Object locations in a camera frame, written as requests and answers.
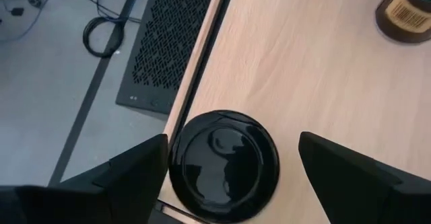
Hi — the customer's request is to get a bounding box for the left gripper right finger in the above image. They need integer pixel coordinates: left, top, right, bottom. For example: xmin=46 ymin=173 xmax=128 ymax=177
xmin=298 ymin=131 xmax=431 ymax=224

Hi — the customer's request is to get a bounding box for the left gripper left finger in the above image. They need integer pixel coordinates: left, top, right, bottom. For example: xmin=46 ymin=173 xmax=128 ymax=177
xmin=0 ymin=133 xmax=169 ymax=224

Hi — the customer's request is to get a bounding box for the black-lid oregano leaves spice jar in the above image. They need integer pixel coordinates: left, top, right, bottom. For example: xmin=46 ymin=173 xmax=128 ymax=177
xmin=168 ymin=109 xmax=280 ymax=224

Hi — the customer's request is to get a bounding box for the yellow-lid crunchy onion jar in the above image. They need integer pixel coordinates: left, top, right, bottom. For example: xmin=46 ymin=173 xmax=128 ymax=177
xmin=374 ymin=0 xmax=431 ymax=45

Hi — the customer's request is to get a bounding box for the wooden shelf with black legs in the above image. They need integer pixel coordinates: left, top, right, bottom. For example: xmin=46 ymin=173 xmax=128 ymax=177
xmin=147 ymin=0 xmax=431 ymax=224

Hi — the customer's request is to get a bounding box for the black coiled cable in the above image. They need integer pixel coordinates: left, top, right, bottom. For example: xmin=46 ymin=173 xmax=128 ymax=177
xmin=82 ymin=15 xmax=126 ymax=59

